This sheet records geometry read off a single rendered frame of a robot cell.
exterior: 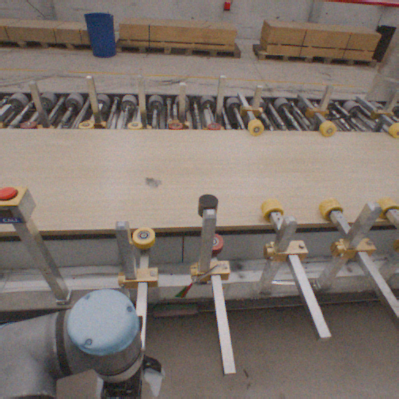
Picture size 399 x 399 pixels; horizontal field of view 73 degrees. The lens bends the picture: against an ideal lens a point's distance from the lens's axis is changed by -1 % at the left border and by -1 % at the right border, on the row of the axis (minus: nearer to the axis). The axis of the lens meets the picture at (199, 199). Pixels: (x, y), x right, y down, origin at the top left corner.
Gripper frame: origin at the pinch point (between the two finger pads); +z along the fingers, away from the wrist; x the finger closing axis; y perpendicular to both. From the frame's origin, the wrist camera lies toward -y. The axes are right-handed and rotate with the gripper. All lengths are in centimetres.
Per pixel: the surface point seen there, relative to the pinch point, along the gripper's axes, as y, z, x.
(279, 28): -624, 31, 199
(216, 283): -29.4, 7.7, 22.9
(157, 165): -90, 4, -2
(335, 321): -54, 94, 110
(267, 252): -35, -3, 39
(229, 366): -3.9, 7.7, 24.6
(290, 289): -36, 24, 55
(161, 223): -52, 4, 3
